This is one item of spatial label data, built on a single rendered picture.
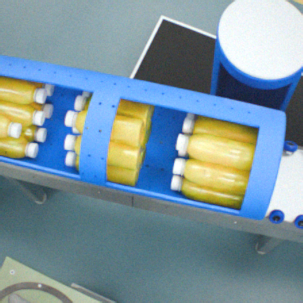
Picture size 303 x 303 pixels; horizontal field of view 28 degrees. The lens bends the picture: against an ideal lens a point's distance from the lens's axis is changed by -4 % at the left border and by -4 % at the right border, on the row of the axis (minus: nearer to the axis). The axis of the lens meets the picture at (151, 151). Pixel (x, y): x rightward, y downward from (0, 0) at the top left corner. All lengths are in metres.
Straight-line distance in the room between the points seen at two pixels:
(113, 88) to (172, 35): 1.25
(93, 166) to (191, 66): 1.25
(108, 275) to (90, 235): 0.19
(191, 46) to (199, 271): 0.96
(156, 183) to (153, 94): 0.28
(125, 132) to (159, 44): 1.24
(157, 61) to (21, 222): 0.91
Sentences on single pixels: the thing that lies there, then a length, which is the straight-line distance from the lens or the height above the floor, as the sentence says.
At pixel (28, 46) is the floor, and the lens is 3.00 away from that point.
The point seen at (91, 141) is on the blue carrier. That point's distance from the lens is 1.49.
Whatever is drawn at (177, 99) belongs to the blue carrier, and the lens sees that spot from 1.52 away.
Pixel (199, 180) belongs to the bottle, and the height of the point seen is 1.12.
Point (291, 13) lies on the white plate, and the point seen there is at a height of 1.04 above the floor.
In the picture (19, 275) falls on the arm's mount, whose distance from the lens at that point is 1.63.
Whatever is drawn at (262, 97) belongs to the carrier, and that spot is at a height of 0.20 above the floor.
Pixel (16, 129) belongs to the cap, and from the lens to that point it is 1.65.
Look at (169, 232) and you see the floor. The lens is 2.66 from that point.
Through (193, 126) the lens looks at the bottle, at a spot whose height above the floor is 1.12.
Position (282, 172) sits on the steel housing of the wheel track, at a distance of 1.78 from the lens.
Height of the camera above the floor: 2.64
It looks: 75 degrees down
